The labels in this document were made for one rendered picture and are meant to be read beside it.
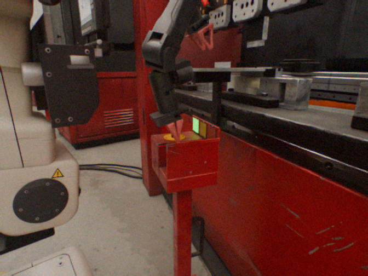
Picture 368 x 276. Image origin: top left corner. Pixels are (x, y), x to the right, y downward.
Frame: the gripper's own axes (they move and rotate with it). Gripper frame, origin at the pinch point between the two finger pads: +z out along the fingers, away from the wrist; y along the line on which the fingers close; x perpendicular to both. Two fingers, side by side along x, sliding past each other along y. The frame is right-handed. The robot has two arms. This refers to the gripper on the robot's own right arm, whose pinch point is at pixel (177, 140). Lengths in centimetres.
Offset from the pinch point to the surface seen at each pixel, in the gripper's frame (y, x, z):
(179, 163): -2.2, -4.5, 5.0
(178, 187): -4.4, -4.5, 11.8
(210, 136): 10.3, -0.3, 2.4
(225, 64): 28.8, 16.1, -14.6
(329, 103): 180, 99, 59
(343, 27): 95, 22, -15
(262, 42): 45, 15, -18
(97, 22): -3, 113, -52
